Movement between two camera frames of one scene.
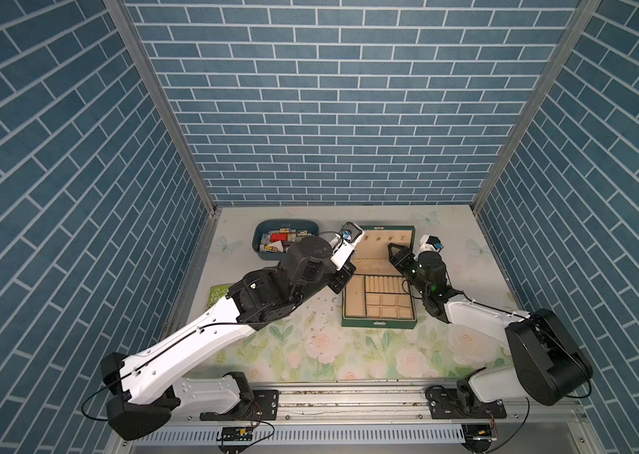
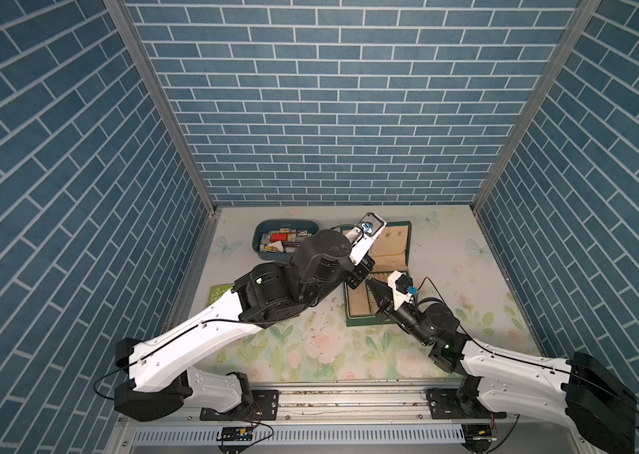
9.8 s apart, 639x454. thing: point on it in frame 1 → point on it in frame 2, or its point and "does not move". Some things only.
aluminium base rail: x=388 y=421 does not move
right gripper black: x=401 y=259 → x=387 y=308
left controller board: x=237 y=433 does not move
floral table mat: x=309 y=343 does not move
